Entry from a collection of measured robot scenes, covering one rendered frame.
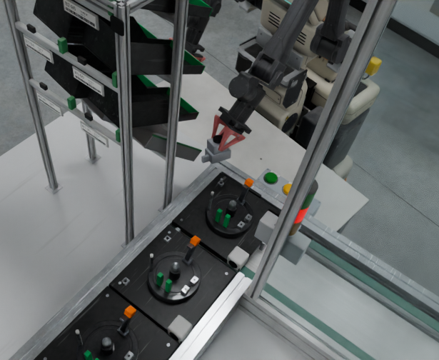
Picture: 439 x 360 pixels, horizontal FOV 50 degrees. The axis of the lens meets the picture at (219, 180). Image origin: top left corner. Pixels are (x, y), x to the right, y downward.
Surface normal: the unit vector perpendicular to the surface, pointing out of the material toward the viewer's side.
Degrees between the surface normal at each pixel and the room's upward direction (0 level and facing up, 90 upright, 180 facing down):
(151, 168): 0
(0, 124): 0
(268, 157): 0
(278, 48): 50
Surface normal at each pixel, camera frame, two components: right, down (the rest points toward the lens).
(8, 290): 0.13, -0.61
